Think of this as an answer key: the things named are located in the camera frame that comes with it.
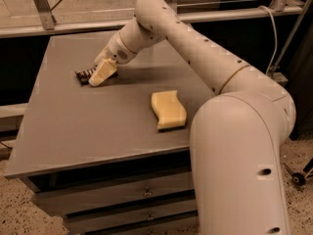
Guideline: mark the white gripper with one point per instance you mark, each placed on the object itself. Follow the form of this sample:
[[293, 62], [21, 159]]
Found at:
[[115, 52]]

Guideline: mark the black rxbar chocolate wrapper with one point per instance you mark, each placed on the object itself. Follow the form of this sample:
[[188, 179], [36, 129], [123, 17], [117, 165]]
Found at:
[[84, 75]]

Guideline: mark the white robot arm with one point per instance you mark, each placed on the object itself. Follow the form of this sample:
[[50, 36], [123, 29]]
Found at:
[[235, 137]]

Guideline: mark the yellow sponge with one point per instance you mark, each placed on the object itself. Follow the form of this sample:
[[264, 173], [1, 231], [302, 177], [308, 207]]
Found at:
[[169, 111]]

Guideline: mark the grey drawer cabinet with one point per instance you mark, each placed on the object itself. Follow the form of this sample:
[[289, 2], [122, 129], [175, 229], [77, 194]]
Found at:
[[73, 134]]

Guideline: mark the top grey drawer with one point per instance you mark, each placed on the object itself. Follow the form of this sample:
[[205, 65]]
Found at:
[[98, 195]]

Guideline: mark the grey drawer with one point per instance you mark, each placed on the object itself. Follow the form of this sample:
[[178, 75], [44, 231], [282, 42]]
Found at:
[[98, 195], [152, 227], [146, 213]]

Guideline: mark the middle grey drawer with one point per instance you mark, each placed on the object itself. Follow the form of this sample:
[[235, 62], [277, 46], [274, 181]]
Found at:
[[146, 213]]

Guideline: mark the bottom grey drawer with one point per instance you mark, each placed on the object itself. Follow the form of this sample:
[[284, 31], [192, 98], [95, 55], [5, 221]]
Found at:
[[152, 227]]

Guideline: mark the black caster wheel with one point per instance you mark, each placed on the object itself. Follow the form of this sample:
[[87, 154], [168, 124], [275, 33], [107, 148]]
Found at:
[[299, 179]]

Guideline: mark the metal frame rail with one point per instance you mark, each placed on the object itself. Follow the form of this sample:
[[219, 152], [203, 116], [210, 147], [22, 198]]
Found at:
[[22, 18]]

